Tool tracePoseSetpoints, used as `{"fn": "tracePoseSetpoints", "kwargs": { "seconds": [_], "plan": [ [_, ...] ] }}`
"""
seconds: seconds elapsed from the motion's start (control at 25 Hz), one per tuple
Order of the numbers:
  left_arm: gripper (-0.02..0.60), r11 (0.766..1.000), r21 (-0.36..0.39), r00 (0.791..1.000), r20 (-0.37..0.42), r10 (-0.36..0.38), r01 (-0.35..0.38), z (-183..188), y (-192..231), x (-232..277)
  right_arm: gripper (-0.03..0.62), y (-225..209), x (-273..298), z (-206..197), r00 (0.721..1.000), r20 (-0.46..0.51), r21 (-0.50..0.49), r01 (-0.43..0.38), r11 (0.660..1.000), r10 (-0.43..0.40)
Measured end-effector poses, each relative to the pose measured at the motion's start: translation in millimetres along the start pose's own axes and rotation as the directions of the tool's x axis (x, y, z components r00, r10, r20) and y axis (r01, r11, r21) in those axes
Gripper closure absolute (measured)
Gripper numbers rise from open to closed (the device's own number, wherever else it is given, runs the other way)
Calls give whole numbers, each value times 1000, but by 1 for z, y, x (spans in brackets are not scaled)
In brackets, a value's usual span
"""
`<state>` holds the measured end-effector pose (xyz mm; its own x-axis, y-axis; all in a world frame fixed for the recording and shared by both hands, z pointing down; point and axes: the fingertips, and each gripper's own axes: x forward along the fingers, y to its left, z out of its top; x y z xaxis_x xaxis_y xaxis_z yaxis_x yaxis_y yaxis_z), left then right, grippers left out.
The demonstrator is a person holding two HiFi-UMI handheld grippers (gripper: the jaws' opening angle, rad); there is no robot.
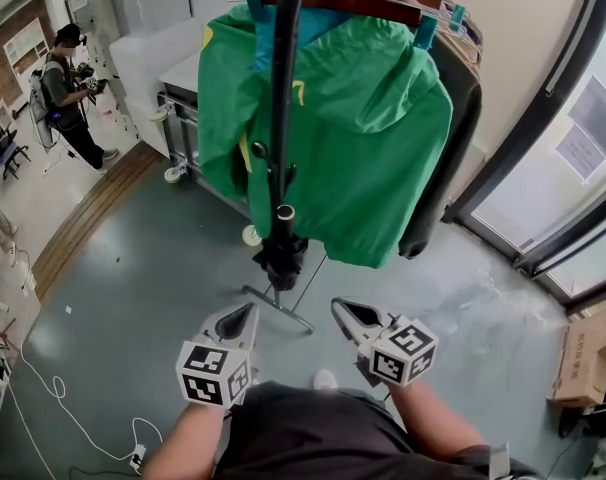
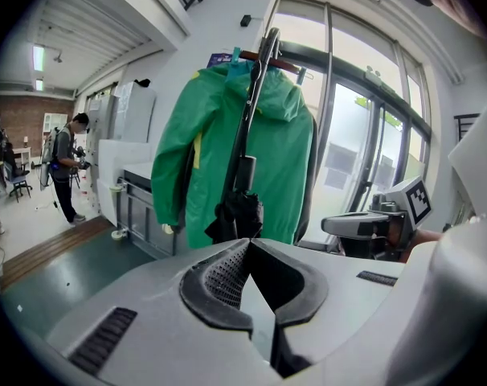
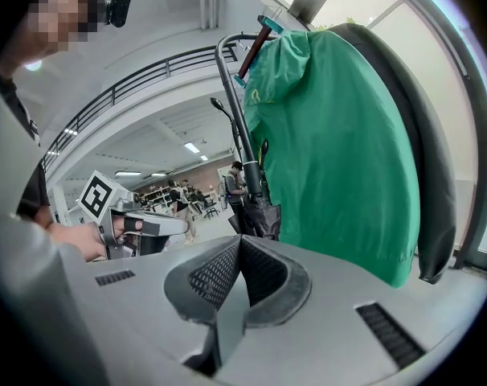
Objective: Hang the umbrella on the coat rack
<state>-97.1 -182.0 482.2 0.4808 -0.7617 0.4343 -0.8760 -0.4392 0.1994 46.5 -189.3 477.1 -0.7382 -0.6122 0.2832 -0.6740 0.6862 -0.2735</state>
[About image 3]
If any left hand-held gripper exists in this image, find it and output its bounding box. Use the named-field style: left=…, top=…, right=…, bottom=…
left=77, top=170, right=190, bottom=259

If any black clothes rack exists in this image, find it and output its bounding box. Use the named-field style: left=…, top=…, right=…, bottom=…
left=209, top=31, right=276, bottom=200

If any person's head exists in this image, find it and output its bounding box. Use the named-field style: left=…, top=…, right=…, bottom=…
left=0, top=0, right=108, bottom=80

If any person's left hand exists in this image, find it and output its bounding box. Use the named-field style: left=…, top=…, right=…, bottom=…
left=110, top=217, right=144, bottom=244

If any green hooded jacket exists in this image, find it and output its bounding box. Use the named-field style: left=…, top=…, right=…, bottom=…
left=243, top=29, right=421, bottom=289

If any black glass door frame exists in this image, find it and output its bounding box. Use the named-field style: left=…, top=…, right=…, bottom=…
left=407, top=0, right=487, bottom=271

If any red wooden clip hanger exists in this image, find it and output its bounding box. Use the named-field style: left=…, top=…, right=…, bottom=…
left=233, top=14, right=284, bottom=90

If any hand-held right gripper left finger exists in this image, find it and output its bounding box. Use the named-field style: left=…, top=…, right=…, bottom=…
left=164, top=234, right=249, bottom=325

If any dark grey hoodie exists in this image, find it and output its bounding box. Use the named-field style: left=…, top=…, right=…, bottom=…
left=327, top=22, right=457, bottom=285

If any person's left forearm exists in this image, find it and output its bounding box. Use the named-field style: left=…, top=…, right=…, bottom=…
left=46, top=220, right=106, bottom=263

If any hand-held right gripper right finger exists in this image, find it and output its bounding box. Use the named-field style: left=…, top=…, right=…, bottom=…
left=241, top=234, right=312, bottom=329

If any black head camera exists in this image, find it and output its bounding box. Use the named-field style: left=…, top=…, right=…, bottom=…
left=105, top=0, right=133, bottom=28

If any black umbrella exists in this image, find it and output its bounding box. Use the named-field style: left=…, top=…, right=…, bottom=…
left=227, top=158, right=283, bottom=243

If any black mezzanine railing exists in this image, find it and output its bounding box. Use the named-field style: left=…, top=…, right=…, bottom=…
left=40, top=44, right=239, bottom=172

